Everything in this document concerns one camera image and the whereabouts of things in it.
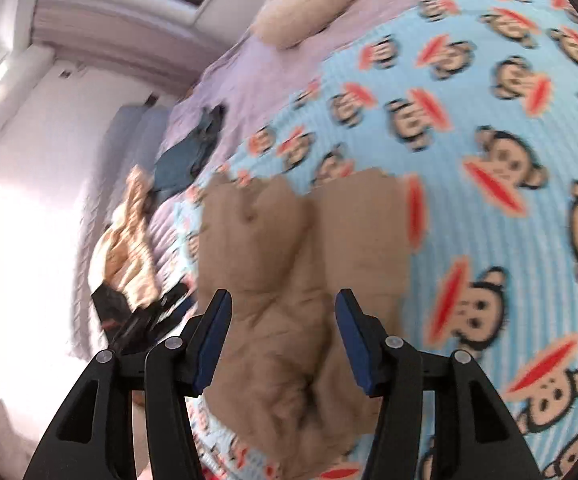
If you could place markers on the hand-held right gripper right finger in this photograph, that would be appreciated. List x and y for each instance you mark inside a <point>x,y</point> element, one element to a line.
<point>356,345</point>

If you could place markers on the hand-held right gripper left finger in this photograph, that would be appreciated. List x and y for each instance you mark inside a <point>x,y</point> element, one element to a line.
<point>214,345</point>

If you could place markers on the large tan garment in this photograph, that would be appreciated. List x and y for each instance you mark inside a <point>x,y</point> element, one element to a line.
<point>279,270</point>

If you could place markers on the dark blue clothes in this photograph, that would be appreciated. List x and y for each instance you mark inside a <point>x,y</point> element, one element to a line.
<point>184,160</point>

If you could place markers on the blue printed blanket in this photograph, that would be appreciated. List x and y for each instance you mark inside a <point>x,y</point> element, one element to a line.
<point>469,125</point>

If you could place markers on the grey window surround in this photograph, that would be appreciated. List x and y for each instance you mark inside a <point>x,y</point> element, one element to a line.
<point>119,45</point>

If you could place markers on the lavender bed sheet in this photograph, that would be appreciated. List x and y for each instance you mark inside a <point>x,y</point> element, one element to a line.
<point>269,60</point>

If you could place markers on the cream pillow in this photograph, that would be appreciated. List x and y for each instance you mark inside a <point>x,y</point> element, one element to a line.
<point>309,5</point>

